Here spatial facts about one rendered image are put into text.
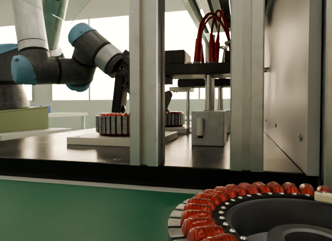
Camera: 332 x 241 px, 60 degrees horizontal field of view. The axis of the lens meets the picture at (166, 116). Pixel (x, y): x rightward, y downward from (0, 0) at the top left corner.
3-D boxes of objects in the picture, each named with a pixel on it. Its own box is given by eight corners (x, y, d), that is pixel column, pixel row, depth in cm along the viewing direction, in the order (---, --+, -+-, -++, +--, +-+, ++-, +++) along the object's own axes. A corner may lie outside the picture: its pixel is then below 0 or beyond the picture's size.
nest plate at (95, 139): (66, 144, 46) (66, 137, 46) (108, 136, 60) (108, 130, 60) (156, 147, 42) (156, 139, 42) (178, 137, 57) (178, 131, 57)
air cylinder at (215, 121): (190, 145, 45) (190, 109, 44) (197, 140, 52) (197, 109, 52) (224, 146, 43) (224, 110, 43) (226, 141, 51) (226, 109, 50)
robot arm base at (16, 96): (-28, 110, 101) (-31, 81, 100) (9, 107, 115) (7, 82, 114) (3, 109, 95) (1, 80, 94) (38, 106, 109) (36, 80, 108)
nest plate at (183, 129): (125, 132, 69) (125, 127, 69) (145, 128, 84) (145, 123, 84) (186, 133, 66) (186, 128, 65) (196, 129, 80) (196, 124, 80)
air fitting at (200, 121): (195, 138, 43) (195, 118, 43) (197, 137, 44) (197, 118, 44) (203, 138, 43) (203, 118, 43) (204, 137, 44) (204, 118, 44)
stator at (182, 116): (135, 126, 71) (135, 111, 71) (149, 124, 81) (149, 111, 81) (180, 127, 68) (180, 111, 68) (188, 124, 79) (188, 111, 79)
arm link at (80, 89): (48, 76, 86) (56, 46, 79) (84, 76, 93) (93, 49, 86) (57, 95, 82) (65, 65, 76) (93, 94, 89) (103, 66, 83)
